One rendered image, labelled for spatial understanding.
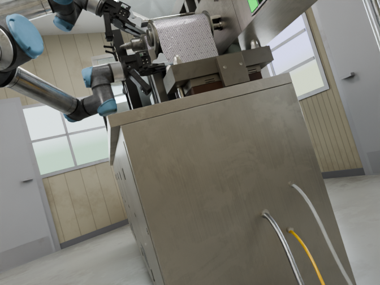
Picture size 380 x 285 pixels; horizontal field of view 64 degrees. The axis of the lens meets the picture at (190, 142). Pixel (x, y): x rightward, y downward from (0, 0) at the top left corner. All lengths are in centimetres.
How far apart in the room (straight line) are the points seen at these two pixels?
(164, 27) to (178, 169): 65
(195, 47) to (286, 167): 63
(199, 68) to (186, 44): 26
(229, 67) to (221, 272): 69
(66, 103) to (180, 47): 51
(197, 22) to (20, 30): 74
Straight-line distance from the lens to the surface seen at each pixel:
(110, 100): 120
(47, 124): 480
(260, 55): 122
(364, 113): 351
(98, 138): 484
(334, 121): 375
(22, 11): 129
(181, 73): 109
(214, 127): 101
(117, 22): 142
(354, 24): 350
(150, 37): 137
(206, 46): 138
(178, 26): 138
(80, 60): 520
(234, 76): 113
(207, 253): 101
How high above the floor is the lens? 71
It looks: 3 degrees up
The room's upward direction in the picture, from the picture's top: 17 degrees counter-clockwise
